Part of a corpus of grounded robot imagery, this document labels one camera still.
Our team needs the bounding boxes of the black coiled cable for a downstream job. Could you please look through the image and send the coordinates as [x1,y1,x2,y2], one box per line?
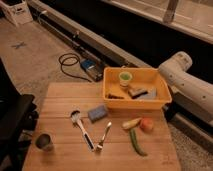
[58,53,93,83]

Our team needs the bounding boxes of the orange toy fruit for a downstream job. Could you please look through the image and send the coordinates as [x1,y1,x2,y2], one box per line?
[140,118,154,132]

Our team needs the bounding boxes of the white-handled kitchen spoon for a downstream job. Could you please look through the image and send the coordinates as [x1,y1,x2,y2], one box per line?
[70,110,95,151]

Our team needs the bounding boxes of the dark object in bin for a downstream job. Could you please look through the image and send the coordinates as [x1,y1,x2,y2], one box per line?
[106,94,124,99]

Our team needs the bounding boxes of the white cardboard box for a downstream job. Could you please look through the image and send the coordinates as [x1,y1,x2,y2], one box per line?
[0,0,33,27]

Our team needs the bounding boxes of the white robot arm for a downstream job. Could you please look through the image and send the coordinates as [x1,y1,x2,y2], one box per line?
[158,51,213,126]

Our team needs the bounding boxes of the metal cup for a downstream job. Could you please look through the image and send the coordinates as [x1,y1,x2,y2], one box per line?
[35,134,53,151]

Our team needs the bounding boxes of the blue power box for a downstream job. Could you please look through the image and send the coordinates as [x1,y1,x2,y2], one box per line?
[80,59,95,70]

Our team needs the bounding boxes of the metal fork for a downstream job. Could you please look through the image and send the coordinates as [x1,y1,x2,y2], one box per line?
[96,122,112,153]

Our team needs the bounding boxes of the blue sponge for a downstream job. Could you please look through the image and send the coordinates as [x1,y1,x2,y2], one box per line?
[88,105,107,122]

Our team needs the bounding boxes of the black chair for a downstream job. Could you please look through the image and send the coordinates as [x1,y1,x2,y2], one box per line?
[0,58,36,171]

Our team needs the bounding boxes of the green toy pepper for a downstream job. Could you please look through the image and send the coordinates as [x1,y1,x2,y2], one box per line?
[129,128,147,157]

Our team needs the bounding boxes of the brown scrub brush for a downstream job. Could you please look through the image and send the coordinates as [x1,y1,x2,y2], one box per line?
[128,88,148,99]

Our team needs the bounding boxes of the small green cup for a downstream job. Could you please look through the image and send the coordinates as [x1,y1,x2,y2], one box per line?
[119,71,132,87]

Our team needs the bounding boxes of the yellow plastic bin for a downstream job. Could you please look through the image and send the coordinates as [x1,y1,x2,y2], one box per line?
[103,67,172,110]

